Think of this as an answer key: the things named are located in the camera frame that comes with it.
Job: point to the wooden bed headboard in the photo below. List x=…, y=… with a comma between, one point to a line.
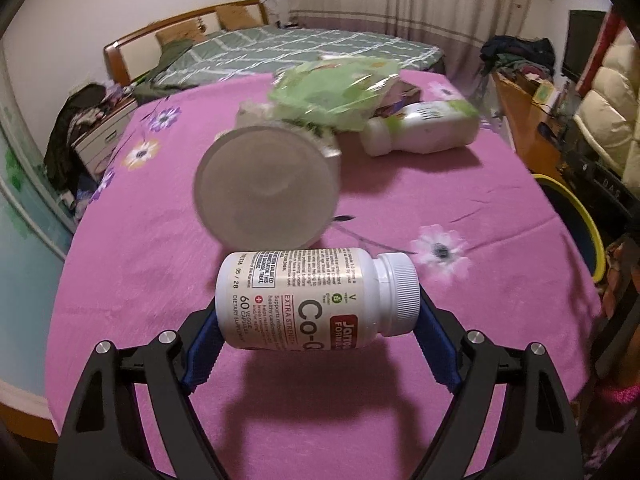
x=120, y=47

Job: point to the black television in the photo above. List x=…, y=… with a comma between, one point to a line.
x=582, y=45

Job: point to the white round container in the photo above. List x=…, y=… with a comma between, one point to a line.
x=265, y=190

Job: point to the frosted glass sliding door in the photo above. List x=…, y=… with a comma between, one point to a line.
x=20, y=210

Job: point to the green patterned box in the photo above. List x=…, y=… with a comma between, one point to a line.
x=543, y=94

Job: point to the cream down jacket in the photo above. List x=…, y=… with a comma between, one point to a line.
x=610, y=110

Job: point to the green plastic bag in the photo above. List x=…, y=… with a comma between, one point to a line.
x=330, y=90

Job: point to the bed with green checked duvet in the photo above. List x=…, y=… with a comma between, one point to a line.
x=300, y=50

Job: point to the pink cardboard box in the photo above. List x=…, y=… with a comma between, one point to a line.
x=402, y=96

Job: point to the white nightstand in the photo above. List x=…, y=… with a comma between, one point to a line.
x=102, y=135

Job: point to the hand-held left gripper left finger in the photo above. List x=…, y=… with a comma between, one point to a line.
x=202, y=355

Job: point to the white supplement bottle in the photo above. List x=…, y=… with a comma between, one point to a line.
x=300, y=300

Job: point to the wooden desk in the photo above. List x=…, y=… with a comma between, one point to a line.
x=515, y=110

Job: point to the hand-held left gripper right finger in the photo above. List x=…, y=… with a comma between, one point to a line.
x=435, y=345

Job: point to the clothes pile on desk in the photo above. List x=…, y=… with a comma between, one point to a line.
x=520, y=52

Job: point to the pink floral blanket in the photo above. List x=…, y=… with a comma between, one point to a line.
x=150, y=260

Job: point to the white bottle green label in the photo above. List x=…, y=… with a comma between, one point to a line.
x=425, y=132

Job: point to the yellow rimmed trash bin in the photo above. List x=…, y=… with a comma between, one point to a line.
x=586, y=216

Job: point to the brown pillow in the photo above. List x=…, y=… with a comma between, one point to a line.
x=242, y=19
x=177, y=35

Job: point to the beige pink curtain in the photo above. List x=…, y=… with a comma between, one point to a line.
x=400, y=0

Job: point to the dark clothes pile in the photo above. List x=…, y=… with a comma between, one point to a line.
x=75, y=110

